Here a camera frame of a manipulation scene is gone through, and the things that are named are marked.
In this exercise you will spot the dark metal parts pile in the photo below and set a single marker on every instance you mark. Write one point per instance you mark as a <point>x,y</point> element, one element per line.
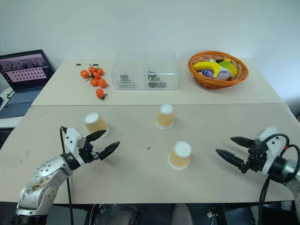
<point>125,82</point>

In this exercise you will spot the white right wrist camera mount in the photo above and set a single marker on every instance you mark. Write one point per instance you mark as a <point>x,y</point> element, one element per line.
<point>274,150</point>

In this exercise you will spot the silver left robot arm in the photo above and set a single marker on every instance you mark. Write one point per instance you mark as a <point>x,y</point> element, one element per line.
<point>44,178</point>

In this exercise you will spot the open laptop computer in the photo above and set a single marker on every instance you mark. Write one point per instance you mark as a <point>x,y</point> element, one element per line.
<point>23,70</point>

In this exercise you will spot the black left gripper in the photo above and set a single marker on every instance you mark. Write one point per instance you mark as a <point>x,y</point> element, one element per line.
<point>87,154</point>

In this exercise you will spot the yellow green toy fruit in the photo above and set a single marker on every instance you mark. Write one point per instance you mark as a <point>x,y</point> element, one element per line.
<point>228,66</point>

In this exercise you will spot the purple white plastic packet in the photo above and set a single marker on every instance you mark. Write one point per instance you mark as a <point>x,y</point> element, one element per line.
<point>222,75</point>

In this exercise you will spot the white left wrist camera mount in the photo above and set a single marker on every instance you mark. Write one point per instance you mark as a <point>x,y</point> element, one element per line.
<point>71,138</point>

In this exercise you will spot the small orange tangerine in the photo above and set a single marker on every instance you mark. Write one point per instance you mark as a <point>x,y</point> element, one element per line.
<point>94,82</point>
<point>84,73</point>
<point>102,83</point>
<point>100,71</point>
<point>92,69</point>
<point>96,75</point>
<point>100,93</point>

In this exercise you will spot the orange woven basket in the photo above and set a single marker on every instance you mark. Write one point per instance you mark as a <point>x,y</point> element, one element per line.
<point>241,73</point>

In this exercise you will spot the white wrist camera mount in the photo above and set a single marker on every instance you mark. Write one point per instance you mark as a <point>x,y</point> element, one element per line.
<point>71,138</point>
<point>274,150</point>

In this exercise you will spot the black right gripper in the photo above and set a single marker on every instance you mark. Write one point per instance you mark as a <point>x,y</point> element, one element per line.
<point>255,159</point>

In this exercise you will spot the yellow toy banana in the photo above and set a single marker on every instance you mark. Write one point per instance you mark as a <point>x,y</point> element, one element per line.
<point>209,66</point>

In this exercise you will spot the dark metal parts with wheel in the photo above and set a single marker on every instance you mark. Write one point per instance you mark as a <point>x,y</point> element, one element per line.
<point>156,83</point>

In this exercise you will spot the tan paper cup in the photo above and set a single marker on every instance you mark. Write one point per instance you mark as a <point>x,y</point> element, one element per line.
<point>95,124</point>
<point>180,157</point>
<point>165,118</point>

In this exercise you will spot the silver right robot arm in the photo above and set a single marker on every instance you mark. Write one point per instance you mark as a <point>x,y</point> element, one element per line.
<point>290,168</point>

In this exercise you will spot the clear plastic drawer box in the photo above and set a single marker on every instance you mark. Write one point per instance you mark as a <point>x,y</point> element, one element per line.
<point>140,68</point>

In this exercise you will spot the dark rounded shape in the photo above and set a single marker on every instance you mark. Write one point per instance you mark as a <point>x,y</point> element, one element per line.
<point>125,216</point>
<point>181,215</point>

